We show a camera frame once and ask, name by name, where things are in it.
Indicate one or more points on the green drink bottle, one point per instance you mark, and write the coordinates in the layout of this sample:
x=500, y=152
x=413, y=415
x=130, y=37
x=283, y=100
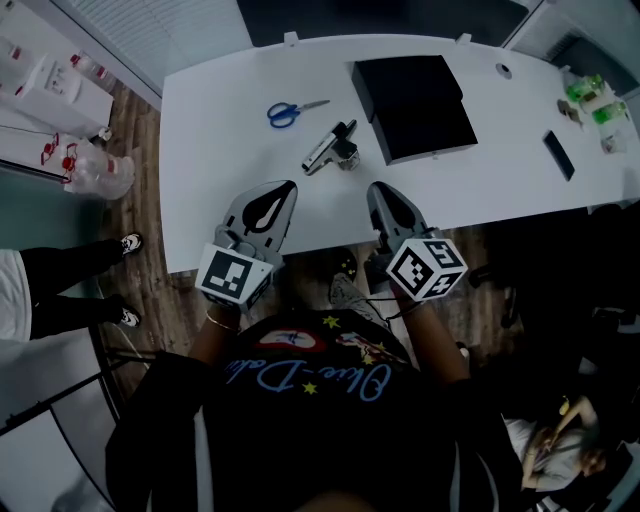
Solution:
x=585, y=87
x=610, y=112

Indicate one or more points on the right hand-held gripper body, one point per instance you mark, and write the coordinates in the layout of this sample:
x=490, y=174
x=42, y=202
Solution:
x=420, y=270

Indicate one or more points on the black smartphone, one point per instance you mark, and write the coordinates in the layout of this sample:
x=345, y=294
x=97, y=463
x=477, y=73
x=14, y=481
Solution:
x=559, y=155

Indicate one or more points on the long black desk divider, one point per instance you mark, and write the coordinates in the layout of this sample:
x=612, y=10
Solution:
x=380, y=20

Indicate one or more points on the black office chair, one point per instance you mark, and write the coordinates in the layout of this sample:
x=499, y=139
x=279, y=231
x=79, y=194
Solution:
x=550, y=280

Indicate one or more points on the person's left forearm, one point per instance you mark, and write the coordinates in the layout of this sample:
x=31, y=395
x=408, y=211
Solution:
x=215, y=340

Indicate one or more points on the black metal frame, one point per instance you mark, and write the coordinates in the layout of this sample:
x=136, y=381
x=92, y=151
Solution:
x=111, y=390

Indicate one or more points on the black marker pen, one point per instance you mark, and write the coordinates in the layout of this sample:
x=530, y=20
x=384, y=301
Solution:
x=347, y=127

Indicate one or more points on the white water dispenser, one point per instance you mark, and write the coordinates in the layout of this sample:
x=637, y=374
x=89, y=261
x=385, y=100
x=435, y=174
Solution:
x=75, y=110

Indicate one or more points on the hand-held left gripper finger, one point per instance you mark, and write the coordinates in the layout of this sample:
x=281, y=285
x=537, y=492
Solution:
x=245, y=210
x=285, y=225

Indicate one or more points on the white divider bracket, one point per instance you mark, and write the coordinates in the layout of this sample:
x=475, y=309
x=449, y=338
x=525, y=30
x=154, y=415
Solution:
x=464, y=39
x=291, y=39

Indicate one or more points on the silver stapler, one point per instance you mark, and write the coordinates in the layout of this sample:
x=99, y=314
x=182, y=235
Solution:
x=320, y=159

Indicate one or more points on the person's right forearm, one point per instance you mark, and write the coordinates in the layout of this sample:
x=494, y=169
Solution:
x=435, y=340

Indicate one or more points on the person's grey shoe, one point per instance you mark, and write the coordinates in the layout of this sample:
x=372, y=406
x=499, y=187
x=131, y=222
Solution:
x=350, y=292

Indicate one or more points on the black box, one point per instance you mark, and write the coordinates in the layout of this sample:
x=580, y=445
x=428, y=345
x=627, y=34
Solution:
x=420, y=110

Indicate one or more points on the clear water jug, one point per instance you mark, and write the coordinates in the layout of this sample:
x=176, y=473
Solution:
x=80, y=155
x=105, y=180

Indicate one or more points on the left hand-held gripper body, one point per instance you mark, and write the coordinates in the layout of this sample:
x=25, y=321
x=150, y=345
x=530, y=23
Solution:
x=230, y=275

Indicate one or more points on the red-labelled water jug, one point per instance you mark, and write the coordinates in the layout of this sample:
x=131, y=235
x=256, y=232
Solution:
x=92, y=70

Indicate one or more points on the clear glass cup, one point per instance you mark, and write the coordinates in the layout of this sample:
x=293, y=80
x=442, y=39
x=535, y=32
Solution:
x=614, y=142

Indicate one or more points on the person's dark patterned shoe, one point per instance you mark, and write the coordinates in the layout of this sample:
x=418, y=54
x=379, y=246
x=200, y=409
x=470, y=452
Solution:
x=345, y=260

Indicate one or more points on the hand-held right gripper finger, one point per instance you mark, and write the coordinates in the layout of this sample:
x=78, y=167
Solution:
x=377, y=215
x=417, y=222

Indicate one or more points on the small white round object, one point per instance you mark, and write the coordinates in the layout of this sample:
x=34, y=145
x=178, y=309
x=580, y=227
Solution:
x=104, y=133

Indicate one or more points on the small brown object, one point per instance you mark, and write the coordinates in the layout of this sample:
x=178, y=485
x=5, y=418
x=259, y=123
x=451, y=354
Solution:
x=569, y=111

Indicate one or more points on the person's black printed shirt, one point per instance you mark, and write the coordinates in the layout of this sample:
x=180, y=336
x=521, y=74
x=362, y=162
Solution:
x=310, y=440

